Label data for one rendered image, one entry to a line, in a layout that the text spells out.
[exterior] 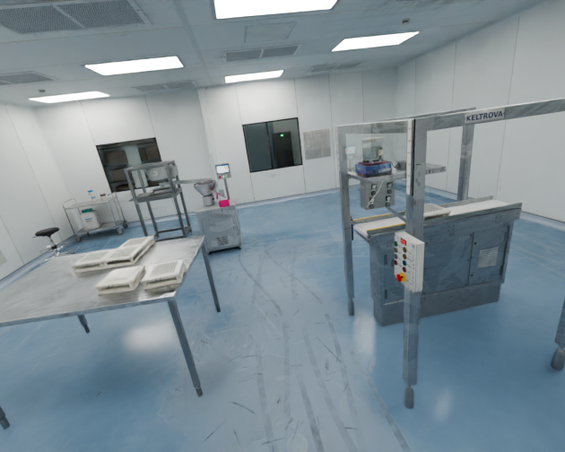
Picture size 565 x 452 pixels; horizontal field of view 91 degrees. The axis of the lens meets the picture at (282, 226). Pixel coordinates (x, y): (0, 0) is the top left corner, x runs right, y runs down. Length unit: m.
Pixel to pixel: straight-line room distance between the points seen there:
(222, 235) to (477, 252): 3.36
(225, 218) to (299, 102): 3.91
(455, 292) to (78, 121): 7.58
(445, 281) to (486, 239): 0.49
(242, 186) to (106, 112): 3.37
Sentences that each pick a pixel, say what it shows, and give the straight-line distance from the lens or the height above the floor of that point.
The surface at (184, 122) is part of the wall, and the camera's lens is 7.21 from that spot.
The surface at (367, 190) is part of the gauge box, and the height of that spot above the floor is 1.30.
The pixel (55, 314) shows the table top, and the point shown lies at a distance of 2.30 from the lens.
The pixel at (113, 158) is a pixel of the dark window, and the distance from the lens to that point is 7.66.
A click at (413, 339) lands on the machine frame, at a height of 0.55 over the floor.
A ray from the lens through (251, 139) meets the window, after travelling 7.13.
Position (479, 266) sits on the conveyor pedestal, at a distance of 3.01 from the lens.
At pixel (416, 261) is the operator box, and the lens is 1.45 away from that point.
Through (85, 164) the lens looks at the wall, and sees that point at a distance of 7.91.
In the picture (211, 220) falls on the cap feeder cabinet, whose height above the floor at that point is 0.59.
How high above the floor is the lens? 1.78
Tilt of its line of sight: 19 degrees down
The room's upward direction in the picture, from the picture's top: 8 degrees counter-clockwise
